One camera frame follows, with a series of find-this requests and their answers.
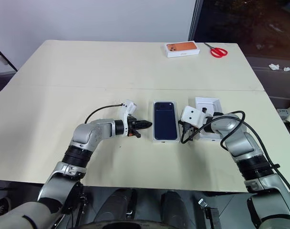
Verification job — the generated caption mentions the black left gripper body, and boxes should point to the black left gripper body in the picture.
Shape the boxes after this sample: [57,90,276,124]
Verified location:
[126,115,143,139]

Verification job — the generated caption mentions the dark blue smartphone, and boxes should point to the dark blue smartphone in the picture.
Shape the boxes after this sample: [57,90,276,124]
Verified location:
[153,101,179,141]

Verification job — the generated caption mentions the white phone box base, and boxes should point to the white phone box base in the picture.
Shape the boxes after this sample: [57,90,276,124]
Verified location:
[150,100,181,144]

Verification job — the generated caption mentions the white phone box lid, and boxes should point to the white phone box lid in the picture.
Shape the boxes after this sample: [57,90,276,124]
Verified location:
[194,96,224,142]

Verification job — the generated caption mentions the orange printed phone box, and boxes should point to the orange printed phone box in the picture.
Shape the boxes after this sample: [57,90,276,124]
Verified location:
[164,41,200,59]

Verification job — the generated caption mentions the dark rounded shape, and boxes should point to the dark rounded shape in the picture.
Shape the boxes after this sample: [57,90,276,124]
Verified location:
[94,188,138,225]

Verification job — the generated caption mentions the metal table clamp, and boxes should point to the metal table clamp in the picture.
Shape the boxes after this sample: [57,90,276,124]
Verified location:
[198,198,220,229]

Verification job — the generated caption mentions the black metal stand leg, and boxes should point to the black metal stand leg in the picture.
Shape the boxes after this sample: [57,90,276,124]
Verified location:
[0,42,19,73]

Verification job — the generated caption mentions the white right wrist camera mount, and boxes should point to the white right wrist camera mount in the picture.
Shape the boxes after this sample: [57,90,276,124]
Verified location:
[180,105,207,128]

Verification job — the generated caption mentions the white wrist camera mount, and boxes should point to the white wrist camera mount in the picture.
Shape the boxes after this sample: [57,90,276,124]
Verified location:
[180,105,207,128]
[119,99,138,121]

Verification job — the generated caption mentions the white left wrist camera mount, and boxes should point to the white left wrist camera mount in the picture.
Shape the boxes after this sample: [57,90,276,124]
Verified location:
[119,99,138,121]

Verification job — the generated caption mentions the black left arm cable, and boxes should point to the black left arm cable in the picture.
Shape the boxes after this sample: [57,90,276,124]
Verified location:
[84,103,124,125]

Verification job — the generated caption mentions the red handled scissors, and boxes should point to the red handled scissors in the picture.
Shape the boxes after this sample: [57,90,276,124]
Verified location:
[203,42,229,59]

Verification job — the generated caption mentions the grey window frame post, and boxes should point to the grey window frame post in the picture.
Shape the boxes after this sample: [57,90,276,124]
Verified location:
[187,0,203,42]

